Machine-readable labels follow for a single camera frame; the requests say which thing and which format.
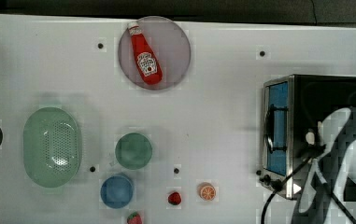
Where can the red strawberry green leaves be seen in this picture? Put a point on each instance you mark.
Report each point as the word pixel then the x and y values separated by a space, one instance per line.
pixel 134 218

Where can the grey round plate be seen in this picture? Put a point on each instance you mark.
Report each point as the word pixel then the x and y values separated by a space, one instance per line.
pixel 170 45

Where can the orange slice toy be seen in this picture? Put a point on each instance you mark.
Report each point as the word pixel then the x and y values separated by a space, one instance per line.
pixel 206 191

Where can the small red strawberry toy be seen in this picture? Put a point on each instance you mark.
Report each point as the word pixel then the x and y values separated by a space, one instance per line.
pixel 174 198

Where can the green colander basket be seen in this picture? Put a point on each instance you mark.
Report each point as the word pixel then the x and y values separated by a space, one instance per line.
pixel 51 147

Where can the silver toaster oven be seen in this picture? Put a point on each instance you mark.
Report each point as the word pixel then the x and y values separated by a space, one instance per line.
pixel 292 108

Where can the blue cup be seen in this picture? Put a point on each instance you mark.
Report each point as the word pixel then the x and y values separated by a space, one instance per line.
pixel 117 191

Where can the red plush ketchup bottle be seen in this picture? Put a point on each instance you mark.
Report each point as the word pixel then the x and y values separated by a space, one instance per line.
pixel 146 61

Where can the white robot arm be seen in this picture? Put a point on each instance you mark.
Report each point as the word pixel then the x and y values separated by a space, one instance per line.
pixel 321 200

